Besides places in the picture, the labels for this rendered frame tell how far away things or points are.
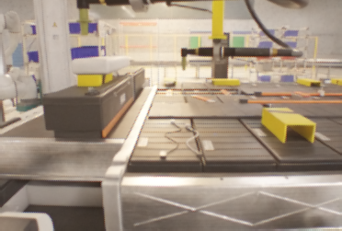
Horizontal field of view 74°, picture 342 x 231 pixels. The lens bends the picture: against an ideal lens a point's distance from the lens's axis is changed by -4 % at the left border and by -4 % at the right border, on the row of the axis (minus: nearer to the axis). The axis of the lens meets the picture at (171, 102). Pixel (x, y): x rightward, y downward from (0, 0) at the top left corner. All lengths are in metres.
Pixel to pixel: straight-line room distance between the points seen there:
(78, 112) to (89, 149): 0.09
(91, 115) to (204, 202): 0.33
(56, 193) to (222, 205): 0.50
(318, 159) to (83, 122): 0.52
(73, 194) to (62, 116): 0.24
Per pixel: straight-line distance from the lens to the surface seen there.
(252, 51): 1.13
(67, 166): 0.65
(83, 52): 3.59
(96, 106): 0.58
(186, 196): 0.41
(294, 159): 0.51
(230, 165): 0.47
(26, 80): 2.48
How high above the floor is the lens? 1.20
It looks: 12 degrees down
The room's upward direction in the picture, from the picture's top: straight up
